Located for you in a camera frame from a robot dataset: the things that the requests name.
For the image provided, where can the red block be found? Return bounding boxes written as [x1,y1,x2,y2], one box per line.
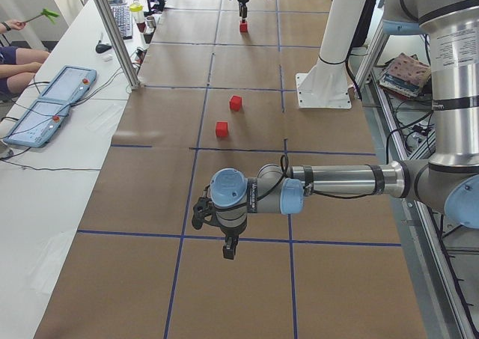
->
[229,95,242,112]
[215,121,229,138]
[239,21,248,33]

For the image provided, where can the metal cup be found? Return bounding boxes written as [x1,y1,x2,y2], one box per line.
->
[145,16,156,32]

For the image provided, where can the yellow lid bottle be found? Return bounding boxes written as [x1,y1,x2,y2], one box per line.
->
[129,0,146,33]

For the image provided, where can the black keyboard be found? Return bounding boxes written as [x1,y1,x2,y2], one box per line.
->
[111,5,132,40]

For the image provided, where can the black computer mouse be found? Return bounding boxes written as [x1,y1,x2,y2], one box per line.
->
[95,43,112,54]

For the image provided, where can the stack of books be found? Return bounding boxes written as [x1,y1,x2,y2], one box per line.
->
[379,52,431,98]

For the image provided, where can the upper blue teach pendant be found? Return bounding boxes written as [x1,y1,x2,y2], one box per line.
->
[39,66,97,104]

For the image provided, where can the blue teach pendant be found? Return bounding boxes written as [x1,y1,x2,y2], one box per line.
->
[4,100,71,148]
[39,66,97,104]

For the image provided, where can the green toy stick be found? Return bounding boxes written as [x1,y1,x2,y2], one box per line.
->
[23,8,60,24]

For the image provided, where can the lower blue teach pendant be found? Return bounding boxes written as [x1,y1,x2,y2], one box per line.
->
[4,100,71,148]

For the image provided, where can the seated person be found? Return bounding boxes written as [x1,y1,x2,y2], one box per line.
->
[0,19,50,95]

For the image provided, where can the white camera pole base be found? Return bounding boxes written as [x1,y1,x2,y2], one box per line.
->
[296,0,367,109]

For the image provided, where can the aluminium frame post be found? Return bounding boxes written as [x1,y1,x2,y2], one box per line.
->
[94,0,140,90]

